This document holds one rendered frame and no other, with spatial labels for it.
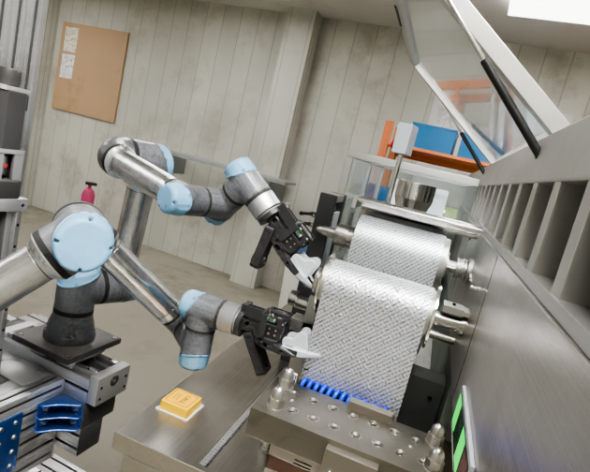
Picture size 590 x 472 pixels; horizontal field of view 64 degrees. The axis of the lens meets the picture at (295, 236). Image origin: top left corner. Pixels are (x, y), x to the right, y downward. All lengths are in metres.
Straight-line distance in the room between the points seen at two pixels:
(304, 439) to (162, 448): 0.29
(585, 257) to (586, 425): 0.20
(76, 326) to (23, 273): 0.56
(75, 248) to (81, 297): 0.55
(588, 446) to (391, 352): 0.76
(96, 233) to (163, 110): 5.07
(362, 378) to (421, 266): 0.35
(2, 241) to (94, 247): 0.47
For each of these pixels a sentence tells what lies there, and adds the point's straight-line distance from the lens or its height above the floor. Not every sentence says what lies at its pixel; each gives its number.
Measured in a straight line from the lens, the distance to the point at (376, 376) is 1.12.
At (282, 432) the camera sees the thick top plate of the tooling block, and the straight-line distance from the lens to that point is 1.01.
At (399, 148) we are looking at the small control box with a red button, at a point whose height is 1.63.
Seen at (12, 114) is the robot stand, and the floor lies 1.46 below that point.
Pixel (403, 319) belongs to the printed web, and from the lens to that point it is 1.08.
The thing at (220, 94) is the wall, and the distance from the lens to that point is 5.66.
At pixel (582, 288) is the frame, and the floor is 1.47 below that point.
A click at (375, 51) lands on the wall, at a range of 5.13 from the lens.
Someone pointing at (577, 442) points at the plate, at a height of 1.39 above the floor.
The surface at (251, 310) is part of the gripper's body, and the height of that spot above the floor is 1.15.
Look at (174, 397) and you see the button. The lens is 1.20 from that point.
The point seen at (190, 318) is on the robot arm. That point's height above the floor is 1.09.
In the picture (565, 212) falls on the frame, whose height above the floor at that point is 1.54.
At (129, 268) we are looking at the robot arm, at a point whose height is 1.17.
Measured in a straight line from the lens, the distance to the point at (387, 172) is 2.08.
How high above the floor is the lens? 1.54
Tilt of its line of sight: 10 degrees down
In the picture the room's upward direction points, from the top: 14 degrees clockwise
